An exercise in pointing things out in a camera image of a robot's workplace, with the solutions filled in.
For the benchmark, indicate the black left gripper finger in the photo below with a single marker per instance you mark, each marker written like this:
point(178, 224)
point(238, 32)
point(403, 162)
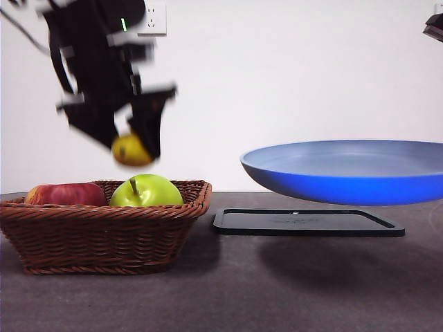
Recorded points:
point(90, 121)
point(149, 121)

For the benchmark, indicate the yellow lemon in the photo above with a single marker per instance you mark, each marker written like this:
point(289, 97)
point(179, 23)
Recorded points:
point(129, 152)

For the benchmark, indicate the blue round plate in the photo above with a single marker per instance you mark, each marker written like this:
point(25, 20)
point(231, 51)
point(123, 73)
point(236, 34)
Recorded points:
point(339, 180)

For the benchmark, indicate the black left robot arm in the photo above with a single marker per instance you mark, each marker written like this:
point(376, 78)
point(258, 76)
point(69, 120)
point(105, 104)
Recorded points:
point(90, 52)

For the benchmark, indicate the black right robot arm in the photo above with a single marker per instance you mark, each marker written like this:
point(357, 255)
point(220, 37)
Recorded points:
point(434, 27)

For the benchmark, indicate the brown wicker basket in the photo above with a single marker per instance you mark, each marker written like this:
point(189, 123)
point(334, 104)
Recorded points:
point(97, 238)

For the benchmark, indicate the green apple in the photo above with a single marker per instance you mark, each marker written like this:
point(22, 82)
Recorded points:
point(155, 192)

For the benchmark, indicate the red apple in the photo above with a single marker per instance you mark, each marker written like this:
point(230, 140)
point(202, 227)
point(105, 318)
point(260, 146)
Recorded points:
point(65, 194)

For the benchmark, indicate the black rectangular tray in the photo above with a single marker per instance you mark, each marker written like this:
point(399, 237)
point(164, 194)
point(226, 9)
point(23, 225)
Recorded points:
point(294, 223)

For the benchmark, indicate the white wall socket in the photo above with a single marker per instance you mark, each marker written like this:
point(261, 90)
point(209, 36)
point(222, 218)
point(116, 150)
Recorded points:
point(157, 17)

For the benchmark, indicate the white wall plate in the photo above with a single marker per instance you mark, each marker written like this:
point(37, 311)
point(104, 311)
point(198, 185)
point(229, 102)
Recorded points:
point(439, 9)

